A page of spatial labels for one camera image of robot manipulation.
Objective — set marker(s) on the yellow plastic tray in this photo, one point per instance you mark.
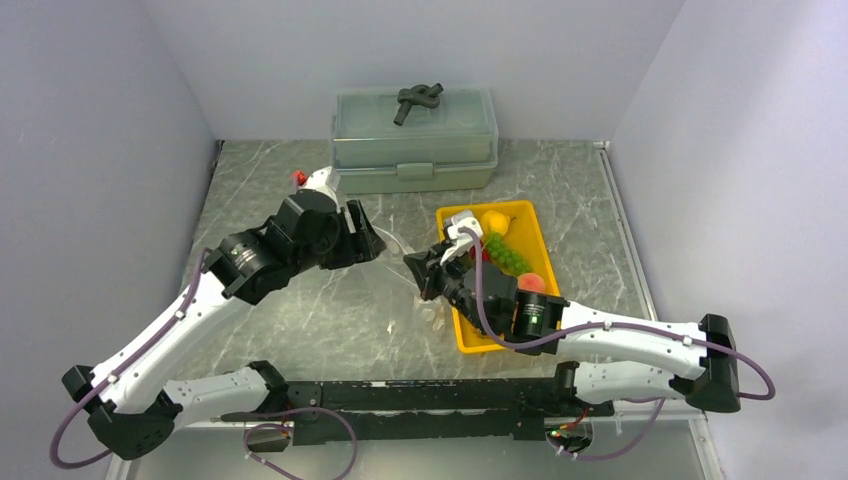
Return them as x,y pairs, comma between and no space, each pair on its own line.
524,236

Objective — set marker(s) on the dark knotted rubber tube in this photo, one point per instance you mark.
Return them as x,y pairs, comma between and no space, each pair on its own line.
426,96

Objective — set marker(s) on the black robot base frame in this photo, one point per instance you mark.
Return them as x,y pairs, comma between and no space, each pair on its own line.
519,408

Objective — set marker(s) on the green toy grape bunch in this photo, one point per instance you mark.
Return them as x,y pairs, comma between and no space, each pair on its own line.
509,260

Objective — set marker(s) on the yellow toy pear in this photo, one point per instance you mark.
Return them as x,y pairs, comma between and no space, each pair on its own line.
494,222

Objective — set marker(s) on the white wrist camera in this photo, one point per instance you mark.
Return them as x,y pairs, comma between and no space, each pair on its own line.
325,181
459,241

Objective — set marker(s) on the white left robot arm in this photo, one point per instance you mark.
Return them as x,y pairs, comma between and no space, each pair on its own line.
133,401

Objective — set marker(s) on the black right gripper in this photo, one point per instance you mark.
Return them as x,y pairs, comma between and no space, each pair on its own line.
419,261

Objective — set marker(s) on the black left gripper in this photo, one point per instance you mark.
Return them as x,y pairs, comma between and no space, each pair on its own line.
359,243

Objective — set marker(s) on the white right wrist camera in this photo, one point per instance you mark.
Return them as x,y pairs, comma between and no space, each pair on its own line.
459,241

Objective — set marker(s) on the pink toy peach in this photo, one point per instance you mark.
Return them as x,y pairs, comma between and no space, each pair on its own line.
532,282

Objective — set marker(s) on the green translucent storage box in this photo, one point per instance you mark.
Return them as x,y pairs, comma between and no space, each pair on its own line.
452,147

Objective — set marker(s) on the clear zip top bag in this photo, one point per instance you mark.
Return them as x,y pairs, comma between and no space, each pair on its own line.
393,289

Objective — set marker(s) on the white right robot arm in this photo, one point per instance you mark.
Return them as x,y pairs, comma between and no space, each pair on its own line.
606,356

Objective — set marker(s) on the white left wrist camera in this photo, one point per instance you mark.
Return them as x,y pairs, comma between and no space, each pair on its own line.
325,181

